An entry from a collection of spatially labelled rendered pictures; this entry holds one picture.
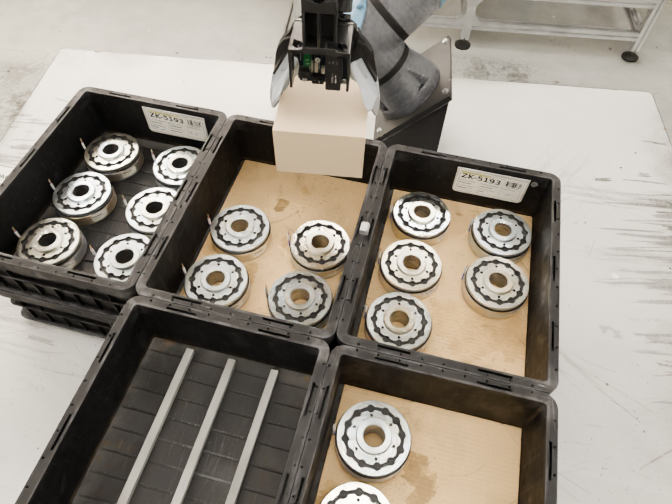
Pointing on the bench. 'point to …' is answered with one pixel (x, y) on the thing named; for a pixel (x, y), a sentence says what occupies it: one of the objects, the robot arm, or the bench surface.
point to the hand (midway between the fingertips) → (325, 107)
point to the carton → (320, 130)
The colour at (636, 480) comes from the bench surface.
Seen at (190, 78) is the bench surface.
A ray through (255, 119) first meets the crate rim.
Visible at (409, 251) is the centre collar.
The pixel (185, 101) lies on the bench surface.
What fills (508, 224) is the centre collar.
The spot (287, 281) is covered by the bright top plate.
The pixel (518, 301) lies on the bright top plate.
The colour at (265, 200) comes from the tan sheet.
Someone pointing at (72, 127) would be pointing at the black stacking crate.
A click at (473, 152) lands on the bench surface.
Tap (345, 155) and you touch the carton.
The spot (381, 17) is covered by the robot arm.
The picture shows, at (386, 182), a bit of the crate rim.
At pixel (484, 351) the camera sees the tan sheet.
